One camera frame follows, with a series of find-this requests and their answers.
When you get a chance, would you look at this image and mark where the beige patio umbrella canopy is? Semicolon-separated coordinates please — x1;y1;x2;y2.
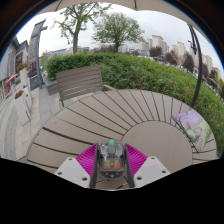
39;0;201;26

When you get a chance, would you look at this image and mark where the round-crowned green tree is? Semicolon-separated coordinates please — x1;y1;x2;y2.
92;12;146;53

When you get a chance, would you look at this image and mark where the dark curved umbrella pole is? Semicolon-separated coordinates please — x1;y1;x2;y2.
187;23;203;109

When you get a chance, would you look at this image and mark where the thin-leaved tall tree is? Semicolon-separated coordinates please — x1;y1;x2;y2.
51;2;113;55

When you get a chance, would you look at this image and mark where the trimmed green hedge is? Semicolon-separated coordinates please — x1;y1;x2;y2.
44;51;224;158

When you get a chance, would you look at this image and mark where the white planter box with flowers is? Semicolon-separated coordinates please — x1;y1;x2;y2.
15;62;30;87
13;87;34;127

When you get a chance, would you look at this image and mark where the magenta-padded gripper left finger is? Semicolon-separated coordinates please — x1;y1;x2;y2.
54;143;100;189

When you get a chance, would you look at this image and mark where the brown slatted wooden chair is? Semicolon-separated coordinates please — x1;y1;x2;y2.
55;65;116;108

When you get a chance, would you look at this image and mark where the cherry blossom print mouse pad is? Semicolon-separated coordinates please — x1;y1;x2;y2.
171;108;213;153

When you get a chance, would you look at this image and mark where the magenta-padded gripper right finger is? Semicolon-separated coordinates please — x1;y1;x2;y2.
123;143;172;189

